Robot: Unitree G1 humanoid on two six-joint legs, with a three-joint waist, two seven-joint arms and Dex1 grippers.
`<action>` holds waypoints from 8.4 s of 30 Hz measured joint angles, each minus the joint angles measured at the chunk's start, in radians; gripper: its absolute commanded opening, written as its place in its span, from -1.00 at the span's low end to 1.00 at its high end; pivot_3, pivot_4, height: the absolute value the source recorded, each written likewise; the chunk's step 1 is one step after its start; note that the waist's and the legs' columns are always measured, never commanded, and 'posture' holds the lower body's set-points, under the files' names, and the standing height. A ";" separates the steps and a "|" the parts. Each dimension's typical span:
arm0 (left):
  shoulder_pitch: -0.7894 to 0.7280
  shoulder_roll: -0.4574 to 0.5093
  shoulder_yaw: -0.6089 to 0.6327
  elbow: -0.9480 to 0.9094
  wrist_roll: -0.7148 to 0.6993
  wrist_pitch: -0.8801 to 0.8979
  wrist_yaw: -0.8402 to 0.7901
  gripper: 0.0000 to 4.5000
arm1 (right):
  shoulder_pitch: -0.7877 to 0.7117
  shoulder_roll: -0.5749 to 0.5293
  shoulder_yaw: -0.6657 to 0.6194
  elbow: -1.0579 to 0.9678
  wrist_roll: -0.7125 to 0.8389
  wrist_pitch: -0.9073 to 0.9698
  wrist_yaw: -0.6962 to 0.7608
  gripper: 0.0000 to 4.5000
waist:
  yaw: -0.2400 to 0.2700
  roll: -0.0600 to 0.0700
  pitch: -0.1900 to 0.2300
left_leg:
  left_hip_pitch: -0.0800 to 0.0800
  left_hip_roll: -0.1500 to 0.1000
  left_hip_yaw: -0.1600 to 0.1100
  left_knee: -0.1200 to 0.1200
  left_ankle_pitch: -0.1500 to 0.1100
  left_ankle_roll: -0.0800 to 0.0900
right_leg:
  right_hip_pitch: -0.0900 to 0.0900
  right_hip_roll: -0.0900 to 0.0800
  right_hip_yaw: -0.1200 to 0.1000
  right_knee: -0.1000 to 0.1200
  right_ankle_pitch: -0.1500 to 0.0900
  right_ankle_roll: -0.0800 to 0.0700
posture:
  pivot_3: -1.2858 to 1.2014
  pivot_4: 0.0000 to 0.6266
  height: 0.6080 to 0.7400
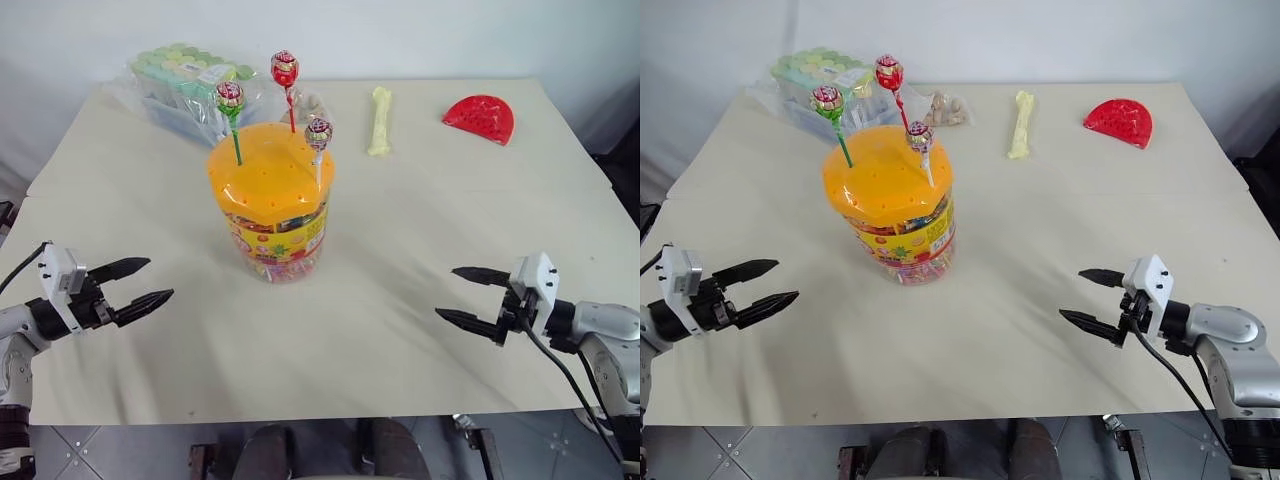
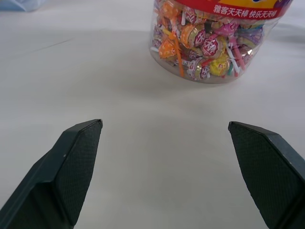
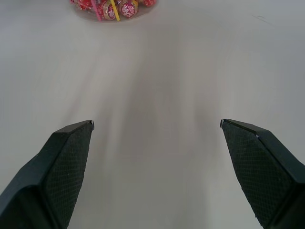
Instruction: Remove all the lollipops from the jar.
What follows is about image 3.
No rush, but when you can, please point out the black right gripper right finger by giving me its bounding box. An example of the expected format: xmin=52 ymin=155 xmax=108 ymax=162
xmin=220 ymin=118 xmax=305 ymax=229

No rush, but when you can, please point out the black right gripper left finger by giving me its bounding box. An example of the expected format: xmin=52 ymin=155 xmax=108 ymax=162
xmin=0 ymin=120 xmax=95 ymax=229

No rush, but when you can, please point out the red wrapped lollipop pink stick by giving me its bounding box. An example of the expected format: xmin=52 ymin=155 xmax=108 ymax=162
xmin=91 ymin=0 xmax=120 ymax=22

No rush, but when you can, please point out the clear plastic lollipop container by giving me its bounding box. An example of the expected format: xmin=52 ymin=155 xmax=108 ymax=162
xmin=69 ymin=0 xmax=158 ymax=23

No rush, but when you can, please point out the red wrapped lollipop yellow stick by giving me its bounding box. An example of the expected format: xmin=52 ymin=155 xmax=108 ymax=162
xmin=110 ymin=0 xmax=139 ymax=21

